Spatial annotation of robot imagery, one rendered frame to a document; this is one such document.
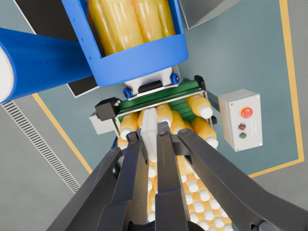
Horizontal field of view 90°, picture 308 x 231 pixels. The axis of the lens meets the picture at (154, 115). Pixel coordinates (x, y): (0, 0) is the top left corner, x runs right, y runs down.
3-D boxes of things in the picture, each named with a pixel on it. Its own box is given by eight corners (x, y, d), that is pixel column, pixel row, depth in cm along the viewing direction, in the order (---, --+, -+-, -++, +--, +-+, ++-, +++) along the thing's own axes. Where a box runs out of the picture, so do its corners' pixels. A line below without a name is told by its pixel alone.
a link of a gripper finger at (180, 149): (157, 147, 12) (194, 138, 12) (156, 122, 17) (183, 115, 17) (162, 162, 13) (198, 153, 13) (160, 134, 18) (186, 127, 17)
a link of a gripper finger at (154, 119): (147, 132, 14) (155, 130, 14) (149, 108, 20) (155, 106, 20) (156, 159, 15) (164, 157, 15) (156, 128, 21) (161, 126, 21)
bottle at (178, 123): (167, 124, 75) (170, 144, 58) (164, 111, 73) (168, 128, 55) (181, 122, 75) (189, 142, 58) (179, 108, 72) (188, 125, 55)
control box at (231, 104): (243, 88, 59) (261, 94, 49) (247, 132, 66) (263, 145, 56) (217, 95, 60) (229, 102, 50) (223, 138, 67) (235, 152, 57)
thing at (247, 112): (250, 106, 51) (253, 107, 50) (251, 115, 52) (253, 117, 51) (239, 108, 51) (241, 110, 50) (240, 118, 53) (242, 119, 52)
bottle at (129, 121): (123, 110, 73) (114, 126, 55) (138, 106, 72) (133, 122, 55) (128, 123, 75) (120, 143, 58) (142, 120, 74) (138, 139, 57)
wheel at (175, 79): (173, 74, 58) (168, 75, 60) (176, 85, 60) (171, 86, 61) (178, 71, 61) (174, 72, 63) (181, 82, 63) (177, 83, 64)
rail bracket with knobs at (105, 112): (119, 94, 70) (114, 100, 60) (125, 108, 73) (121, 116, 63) (99, 100, 71) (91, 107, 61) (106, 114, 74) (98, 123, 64)
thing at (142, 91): (161, 77, 65) (162, 82, 53) (162, 83, 66) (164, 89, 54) (138, 84, 66) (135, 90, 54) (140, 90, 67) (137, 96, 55)
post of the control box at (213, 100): (187, 77, 156) (237, 109, 62) (188, 81, 157) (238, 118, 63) (183, 79, 156) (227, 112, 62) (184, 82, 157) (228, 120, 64)
